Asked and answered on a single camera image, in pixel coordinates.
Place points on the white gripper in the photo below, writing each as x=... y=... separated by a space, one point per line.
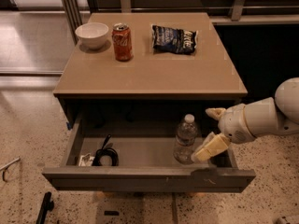
x=235 y=124

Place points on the clear plastic water bottle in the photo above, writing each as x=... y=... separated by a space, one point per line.
x=185 y=137

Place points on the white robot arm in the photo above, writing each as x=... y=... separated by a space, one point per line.
x=278 y=115

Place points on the grey cabinet with counter top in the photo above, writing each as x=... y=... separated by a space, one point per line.
x=206 y=74

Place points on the open grey top drawer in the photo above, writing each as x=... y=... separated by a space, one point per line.
x=146 y=162

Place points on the dark blue chip bag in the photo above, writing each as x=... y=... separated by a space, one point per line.
x=174 y=40

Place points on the orange soda can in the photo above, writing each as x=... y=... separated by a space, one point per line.
x=122 y=42

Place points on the small white packet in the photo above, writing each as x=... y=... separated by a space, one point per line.
x=86 y=160

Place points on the white ceramic bowl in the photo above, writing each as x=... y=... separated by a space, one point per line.
x=93 y=35

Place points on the metal rod on floor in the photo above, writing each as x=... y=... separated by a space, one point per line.
x=4 y=168

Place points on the metal window frame rail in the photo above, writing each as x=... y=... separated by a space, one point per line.
x=221 y=11

